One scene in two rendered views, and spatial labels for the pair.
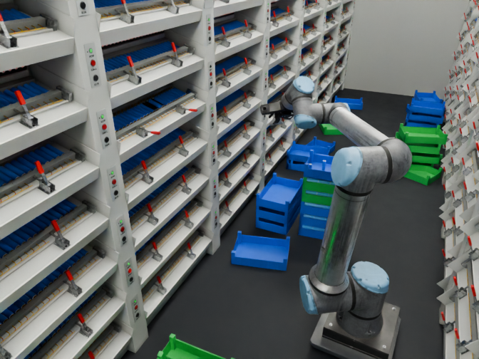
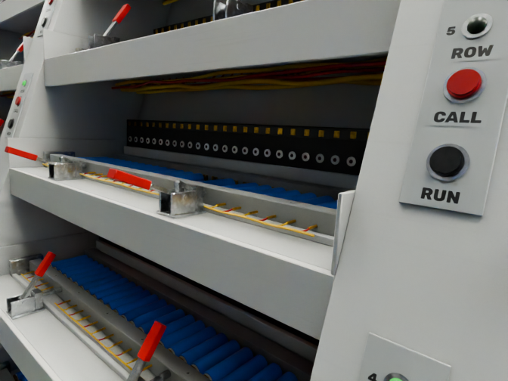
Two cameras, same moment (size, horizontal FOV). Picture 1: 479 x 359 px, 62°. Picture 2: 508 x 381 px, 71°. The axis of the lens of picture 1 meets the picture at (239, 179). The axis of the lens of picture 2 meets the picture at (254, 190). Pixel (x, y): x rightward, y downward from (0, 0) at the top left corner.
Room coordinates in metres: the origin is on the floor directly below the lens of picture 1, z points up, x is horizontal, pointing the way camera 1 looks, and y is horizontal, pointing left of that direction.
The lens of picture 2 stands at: (1.75, -0.07, 0.91)
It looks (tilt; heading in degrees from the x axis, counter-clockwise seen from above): 5 degrees up; 105
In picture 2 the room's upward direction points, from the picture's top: 15 degrees clockwise
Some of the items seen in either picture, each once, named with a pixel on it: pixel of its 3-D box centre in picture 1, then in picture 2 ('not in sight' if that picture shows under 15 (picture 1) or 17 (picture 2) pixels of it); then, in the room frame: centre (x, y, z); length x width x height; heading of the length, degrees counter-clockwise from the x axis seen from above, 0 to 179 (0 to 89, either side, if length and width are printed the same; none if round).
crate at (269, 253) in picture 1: (261, 249); not in sight; (1.75, -0.12, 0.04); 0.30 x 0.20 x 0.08; 79
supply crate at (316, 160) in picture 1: (333, 166); not in sight; (1.98, -0.53, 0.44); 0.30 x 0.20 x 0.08; 72
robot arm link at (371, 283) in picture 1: (365, 288); not in sight; (1.18, -0.50, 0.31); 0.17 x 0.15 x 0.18; 99
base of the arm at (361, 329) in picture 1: (361, 311); not in sight; (1.19, -0.51, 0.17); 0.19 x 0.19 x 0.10
